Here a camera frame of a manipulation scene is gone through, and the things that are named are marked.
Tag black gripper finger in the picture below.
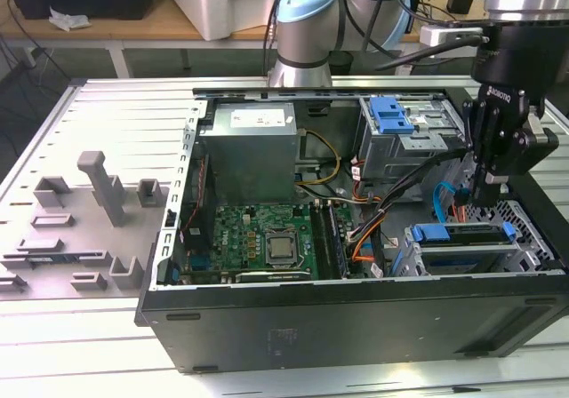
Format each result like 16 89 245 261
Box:
461 98 490 206
482 103 559 205

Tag blue SATA wire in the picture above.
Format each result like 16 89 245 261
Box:
432 180 471 228

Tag orange red power wire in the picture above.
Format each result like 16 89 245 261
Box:
451 195 470 226

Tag hard disk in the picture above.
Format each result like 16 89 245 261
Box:
390 221 519 279

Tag grey disk bay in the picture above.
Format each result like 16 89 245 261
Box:
393 221 549 280

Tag white power adapter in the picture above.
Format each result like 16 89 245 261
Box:
420 24 484 47

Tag grey optical drive cage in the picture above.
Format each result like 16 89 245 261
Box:
357 95 473 195

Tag black RAM slot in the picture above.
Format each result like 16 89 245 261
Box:
315 200 334 280
323 201 342 279
309 200 328 280
328 202 351 279

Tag silver CPU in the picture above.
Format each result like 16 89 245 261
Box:
268 235 297 259

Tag grey power supply unit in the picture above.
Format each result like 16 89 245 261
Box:
197 101 299 207

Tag black PC case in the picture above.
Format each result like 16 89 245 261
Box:
134 84 569 375

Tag CPU socket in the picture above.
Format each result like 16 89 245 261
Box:
261 227 304 269

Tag black graphics card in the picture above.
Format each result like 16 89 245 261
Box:
234 269 313 284

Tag green motherboard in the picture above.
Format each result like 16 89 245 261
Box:
177 201 373 284

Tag white plastic box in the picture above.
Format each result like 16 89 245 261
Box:
153 0 298 43

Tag black case fan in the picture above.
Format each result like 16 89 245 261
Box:
182 153 215 251

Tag wooden desk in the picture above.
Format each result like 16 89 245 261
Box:
0 0 490 80

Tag grey parts rack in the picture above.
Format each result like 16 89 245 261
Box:
0 150 173 302

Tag crumpled white paper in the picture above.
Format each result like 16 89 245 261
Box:
47 6 93 33

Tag dark RAM stick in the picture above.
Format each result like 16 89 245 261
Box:
26 255 84 266

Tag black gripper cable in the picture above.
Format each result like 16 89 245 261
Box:
373 33 490 73

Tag black orange cable bundle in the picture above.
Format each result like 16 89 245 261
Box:
346 155 468 266

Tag red wire white labels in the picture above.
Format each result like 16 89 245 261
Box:
349 155 379 206

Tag grey white wire bundle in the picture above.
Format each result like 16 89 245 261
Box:
326 187 379 204

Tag yellow wire bundle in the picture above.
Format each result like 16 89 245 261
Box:
295 130 343 195

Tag black arm base cable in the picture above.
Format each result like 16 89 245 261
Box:
263 0 285 82

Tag red black fan wire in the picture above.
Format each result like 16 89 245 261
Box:
180 155 210 242

